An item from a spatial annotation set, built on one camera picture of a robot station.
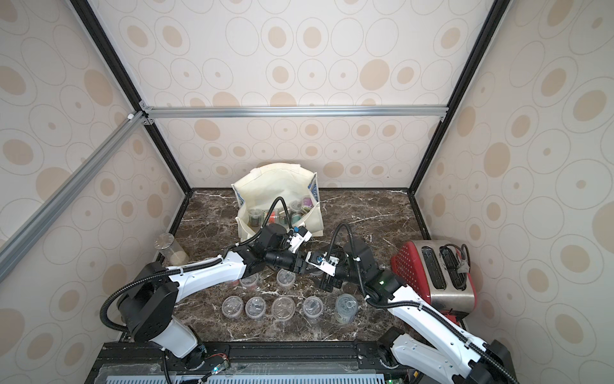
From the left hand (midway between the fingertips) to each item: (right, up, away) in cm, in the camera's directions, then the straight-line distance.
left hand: (323, 269), depth 75 cm
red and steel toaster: (+36, 0, -2) cm, 36 cm away
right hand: (+1, +3, +2) cm, 4 cm away
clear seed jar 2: (-22, -13, +3) cm, 26 cm away
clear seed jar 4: (-3, -13, +4) cm, 14 cm away
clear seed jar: (-30, -13, +4) cm, 33 cm away
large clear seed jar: (+8, -12, +2) cm, 15 cm away
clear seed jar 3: (-13, -14, +4) cm, 19 cm away
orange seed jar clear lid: (-13, -6, +11) cm, 18 cm away
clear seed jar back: (-25, -6, +9) cm, 28 cm away
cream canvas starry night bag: (-15, +26, +28) cm, 41 cm away
